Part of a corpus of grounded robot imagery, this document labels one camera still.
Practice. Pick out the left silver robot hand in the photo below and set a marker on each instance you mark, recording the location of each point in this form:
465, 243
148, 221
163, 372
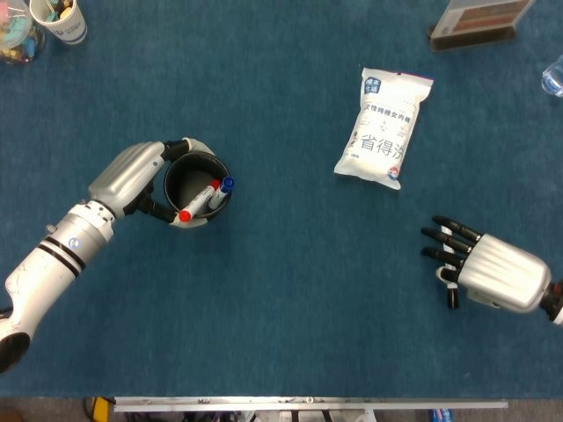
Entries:
123, 176

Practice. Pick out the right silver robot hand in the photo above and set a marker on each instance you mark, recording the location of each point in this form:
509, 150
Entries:
506, 277

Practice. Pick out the black cap whiteboard marker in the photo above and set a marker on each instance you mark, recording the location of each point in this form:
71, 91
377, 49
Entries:
452, 299

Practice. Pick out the black mesh pen holder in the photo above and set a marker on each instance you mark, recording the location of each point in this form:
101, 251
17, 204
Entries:
184, 176

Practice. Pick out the red cap whiteboard marker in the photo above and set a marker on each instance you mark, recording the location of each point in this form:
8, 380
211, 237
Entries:
198, 203

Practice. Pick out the blue cap whiteboard marker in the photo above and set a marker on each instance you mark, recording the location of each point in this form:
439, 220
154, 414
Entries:
227, 184

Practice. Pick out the white printed plastic bag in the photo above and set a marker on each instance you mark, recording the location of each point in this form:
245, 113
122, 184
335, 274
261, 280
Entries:
382, 132

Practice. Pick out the blue box under table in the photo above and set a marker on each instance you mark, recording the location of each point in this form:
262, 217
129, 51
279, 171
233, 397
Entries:
441, 415

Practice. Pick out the white paper cup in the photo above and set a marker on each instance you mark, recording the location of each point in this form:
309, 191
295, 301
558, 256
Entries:
70, 28

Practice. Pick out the clear jar of clips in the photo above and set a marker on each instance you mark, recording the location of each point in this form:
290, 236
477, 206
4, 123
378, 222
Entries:
17, 44

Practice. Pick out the blue felt table cloth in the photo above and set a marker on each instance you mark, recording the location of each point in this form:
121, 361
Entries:
264, 307

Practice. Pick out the clear plastic water bottle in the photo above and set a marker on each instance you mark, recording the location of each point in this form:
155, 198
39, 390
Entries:
555, 79

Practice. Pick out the yellow object under table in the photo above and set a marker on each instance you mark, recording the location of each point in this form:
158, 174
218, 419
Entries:
103, 409

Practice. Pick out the aluminium table edge rail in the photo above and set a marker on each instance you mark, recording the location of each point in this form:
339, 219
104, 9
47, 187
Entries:
308, 402

